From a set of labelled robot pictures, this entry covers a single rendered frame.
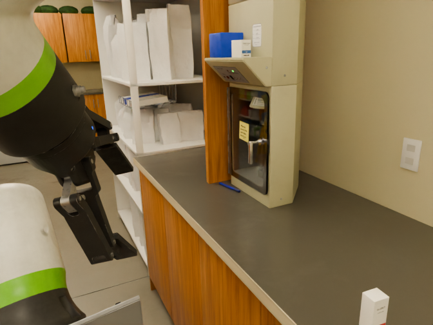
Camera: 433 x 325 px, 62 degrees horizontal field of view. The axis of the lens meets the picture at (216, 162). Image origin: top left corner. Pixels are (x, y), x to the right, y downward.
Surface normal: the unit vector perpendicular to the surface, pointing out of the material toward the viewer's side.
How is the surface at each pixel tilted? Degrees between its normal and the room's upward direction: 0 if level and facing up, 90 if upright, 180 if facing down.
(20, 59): 104
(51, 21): 90
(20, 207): 51
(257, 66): 90
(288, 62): 90
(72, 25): 90
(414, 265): 0
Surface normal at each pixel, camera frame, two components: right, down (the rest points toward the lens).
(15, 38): 0.96, 0.22
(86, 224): 0.07, 0.51
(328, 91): -0.90, 0.15
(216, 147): 0.43, 0.25
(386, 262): -0.03, -0.96
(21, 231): 0.56, -0.50
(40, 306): 0.48, -0.69
